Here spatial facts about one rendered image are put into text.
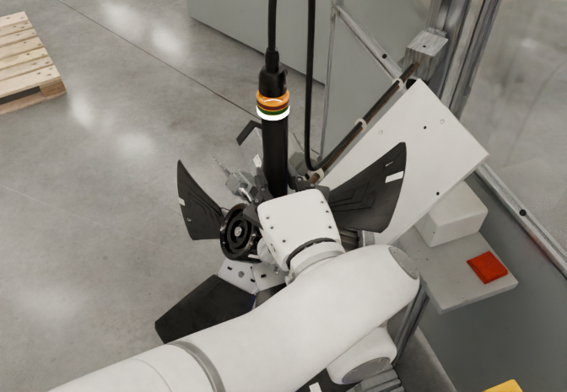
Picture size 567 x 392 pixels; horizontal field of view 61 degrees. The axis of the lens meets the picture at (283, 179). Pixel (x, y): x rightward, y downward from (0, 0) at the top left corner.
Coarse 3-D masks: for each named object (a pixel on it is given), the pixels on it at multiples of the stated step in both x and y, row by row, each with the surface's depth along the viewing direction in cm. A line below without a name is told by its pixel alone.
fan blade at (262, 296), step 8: (272, 288) 93; (280, 288) 92; (256, 296) 92; (264, 296) 92; (272, 296) 92; (256, 304) 91; (320, 376) 81; (328, 376) 81; (304, 384) 81; (320, 384) 80; (328, 384) 80; (336, 384) 80; (344, 384) 79; (352, 384) 79
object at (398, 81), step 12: (276, 0) 53; (312, 0) 60; (312, 12) 62; (312, 24) 63; (312, 36) 64; (312, 48) 66; (312, 60) 67; (312, 72) 69; (396, 84) 107; (384, 96) 104; (372, 108) 101; (360, 120) 98; (348, 132) 96; (312, 168) 86
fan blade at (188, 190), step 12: (180, 168) 122; (180, 180) 123; (192, 180) 116; (180, 192) 125; (192, 192) 118; (204, 192) 112; (180, 204) 128; (192, 204) 120; (204, 204) 115; (216, 204) 109; (192, 216) 124; (204, 216) 118; (216, 216) 112; (192, 228) 127; (204, 228) 122; (216, 228) 117
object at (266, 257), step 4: (260, 240) 90; (264, 240) 90; (256, 244) 90; (260, 244) 90; (264, 244) 90; (260, 248) 89; (264, 248) 89; (260, 252) 88; (264, 252) 88; (268, 252) 88; (260, 256) 88; (264, 256) 88; (268, 256) 88; (272, 256) 88; (264, 260) 87; (268, 260) 87; (272, 260) 87; (268, 264) 87; (272, 264) 87; (276, 264) 87
